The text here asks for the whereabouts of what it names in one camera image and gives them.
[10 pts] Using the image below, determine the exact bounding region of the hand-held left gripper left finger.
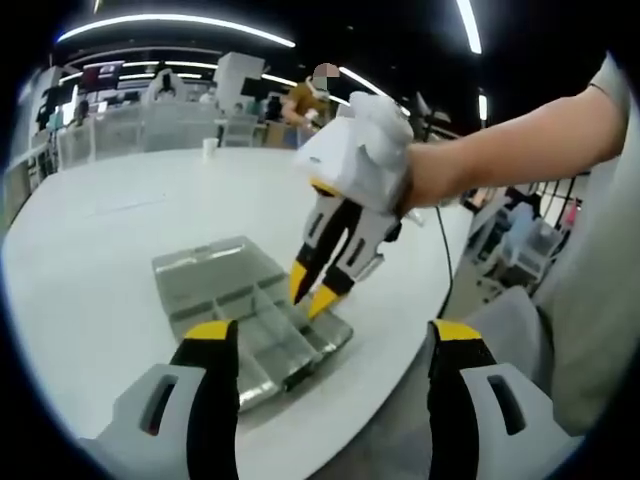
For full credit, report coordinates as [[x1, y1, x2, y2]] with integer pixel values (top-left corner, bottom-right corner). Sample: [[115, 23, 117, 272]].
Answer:
[[77, 319, 240, 480]]

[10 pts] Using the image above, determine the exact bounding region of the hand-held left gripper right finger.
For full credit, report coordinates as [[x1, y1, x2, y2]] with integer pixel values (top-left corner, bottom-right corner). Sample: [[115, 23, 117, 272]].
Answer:
[[427, 319, 585, 480]]

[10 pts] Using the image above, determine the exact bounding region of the clear guide fixture box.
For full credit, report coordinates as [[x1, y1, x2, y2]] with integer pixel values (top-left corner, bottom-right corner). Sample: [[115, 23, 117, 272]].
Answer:
[[151, 235, 355, 414]]

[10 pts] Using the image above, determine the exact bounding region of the white humanoid robot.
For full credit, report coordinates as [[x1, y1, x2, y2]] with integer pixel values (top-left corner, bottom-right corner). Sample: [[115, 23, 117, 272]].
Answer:
[[147, 69, 189, 104]]

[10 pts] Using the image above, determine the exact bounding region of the frosted desk partition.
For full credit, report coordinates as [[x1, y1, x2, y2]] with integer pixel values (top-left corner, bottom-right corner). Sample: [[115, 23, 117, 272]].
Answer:
[[57, 102, 219, 164]]

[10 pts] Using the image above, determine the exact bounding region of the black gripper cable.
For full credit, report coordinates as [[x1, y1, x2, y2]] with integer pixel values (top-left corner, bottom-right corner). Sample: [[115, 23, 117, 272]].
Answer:
[[433, 204, 457, 321]]

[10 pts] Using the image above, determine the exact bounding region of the dark wall screen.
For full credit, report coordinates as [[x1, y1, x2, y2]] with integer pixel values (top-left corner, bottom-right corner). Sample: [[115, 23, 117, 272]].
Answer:
[[82, 60, 125, 91]]

